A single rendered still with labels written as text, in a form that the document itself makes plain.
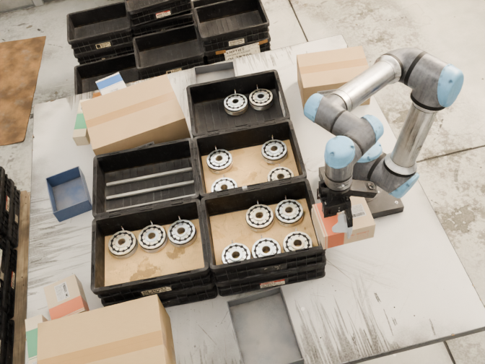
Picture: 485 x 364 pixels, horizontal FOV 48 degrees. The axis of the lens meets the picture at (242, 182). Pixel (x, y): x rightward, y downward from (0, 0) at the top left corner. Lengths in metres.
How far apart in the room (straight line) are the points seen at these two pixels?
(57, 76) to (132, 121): 1.91
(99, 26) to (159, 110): 1.57
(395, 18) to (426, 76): 2.47
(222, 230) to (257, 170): 0.30
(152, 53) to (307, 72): 1.31
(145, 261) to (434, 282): 1.03
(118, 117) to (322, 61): 0.94
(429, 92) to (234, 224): 0.82
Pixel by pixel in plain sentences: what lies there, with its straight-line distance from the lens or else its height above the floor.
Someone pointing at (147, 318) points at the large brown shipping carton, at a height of 0.90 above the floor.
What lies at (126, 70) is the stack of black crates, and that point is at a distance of 3.58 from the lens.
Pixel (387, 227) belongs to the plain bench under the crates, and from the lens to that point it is 2.14.
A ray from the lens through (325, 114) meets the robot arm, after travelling 1.49.
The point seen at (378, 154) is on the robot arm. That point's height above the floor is 0.98.
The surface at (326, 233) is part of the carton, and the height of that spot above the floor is 1.12.
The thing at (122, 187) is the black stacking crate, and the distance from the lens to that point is 2.21.
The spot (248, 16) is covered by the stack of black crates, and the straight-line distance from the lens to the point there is 3.42.
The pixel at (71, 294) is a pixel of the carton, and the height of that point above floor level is 0.78.
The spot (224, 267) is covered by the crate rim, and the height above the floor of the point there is 0.93.
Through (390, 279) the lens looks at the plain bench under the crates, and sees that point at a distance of 2.04.
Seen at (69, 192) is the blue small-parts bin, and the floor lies 0.70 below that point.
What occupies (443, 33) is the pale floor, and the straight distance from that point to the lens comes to 4.09.
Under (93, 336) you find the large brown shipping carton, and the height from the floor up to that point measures 0.90.
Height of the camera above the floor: 2.51
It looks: 53 degrees down
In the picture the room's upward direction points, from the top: 10 degrees counter-clockwise
